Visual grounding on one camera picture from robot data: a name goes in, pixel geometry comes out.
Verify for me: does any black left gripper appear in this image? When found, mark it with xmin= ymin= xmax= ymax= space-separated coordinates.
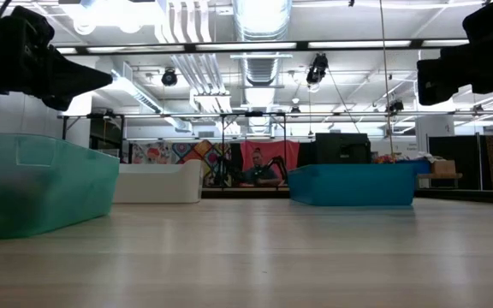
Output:
xmin=0 ymin=38 xmax=115 ymax=112

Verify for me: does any black overhead beam with lights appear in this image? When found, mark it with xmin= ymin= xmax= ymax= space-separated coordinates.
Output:
xmin=53 ymin=38 xmax=472 ymax=58

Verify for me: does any black partition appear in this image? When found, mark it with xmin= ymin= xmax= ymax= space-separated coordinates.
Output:
xmin=427 ymin=134 xmax=483 ymax=191

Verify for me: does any blue storage tub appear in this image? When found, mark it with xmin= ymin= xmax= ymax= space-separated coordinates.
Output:
xmin=395 ymin=158 xmax=431 ymax=175

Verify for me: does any cardboard box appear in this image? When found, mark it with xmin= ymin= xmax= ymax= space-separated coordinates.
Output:
xmin=430 ymin=158 xmax=457 ymax=175

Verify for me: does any black ceiling spotlight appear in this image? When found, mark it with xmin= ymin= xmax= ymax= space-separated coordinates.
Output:
xmin=306 ymin=52 xmax=330 ymax=86
xmin=161 ymin=67 xmax=179 ymax=88

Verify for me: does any teal translucent plastic bin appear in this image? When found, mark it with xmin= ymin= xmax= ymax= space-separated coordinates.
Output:
xmin=0 ymin=132 xmax=121 ymax=240

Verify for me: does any blue plastic bin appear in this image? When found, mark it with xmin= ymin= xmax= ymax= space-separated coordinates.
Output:
xmin=288 ymin=162 xmax=417 ymax=208

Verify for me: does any colourful patchwork quilt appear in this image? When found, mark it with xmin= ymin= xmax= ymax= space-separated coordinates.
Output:
xmin=129 ymin=139 xmax=234 ymax=188

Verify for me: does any white plastic bin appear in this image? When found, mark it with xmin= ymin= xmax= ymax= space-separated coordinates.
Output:
xmin=112 ymin=159 xmax=205 ymax=204

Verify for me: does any orange red cloth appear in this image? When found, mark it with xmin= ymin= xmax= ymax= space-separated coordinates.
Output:
xmin=240 ymin=139 xmax=301 ymax=188

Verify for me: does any person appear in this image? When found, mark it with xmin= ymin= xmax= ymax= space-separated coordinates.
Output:
xmin=244 ymin=147 xmax=282 ymax=188

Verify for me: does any thin hanging cord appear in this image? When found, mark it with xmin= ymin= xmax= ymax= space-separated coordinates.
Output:
xmin=377 ymin=0 xmax=396 ymax=163

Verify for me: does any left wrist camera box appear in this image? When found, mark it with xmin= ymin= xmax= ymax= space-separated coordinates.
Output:
xmin=0 ymin=4 xmax=56 ymax=46

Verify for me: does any silver ventilation duct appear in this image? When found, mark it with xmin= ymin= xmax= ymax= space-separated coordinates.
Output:
xmin=232 ymin=0 xmax=294 ymax=86

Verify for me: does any black aluminium rig frame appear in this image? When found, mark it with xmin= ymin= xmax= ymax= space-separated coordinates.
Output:
xmin=201 ymin=187 xmax=493 ymax=205

